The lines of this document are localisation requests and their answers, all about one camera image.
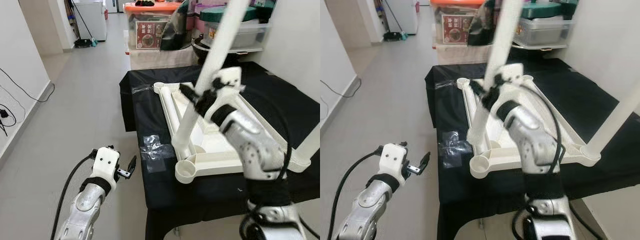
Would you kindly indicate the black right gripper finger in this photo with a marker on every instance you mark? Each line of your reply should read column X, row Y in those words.
column 477, row 88
column 187, row 91

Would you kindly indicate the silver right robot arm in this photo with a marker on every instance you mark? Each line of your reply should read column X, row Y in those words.
column 255, row 145
column 535, row 140

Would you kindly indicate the white plastic children table top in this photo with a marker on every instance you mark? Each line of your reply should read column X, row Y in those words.
column 505, row 160
column 215, row 160

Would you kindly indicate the pink checkered tablecloth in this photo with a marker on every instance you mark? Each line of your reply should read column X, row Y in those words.
column 160, row 59
column 460, row 54

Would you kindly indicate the black tablecloth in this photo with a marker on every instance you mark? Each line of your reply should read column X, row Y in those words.
column 135, row 110
column 445, row 115

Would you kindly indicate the black wok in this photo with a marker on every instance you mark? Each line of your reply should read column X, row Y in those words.
column 530, row 54
column 200, row 50

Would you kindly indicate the red printed cardboard box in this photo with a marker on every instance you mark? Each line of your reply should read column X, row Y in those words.
column 457, row 29
column 150, row 35

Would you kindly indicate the black bag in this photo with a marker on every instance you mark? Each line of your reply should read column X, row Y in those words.
column 482, row 25
column 175, row 30

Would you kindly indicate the clear plastic storage box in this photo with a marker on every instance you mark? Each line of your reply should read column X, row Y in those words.
column 250, row 35
column 545, row 32

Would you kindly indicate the dark green pot lid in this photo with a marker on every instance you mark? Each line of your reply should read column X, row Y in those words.
column 255, row 14
column 547, row 10

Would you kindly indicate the white appliance cabinet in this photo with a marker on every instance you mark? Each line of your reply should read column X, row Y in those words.
column 92, row 20
column 405, row 15

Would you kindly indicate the black power adapter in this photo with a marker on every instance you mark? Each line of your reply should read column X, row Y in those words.
column 4, row 114

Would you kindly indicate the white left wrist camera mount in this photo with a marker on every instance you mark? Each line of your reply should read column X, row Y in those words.
column 392, row 159
column 105, row 162

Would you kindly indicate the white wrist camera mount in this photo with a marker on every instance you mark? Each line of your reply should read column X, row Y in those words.
column 230, row 77
column 392, row 159
column 105, row 162
column 512, row 72

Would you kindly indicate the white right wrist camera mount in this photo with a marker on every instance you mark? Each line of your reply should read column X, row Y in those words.
column 512, row 72
column 230, row 77

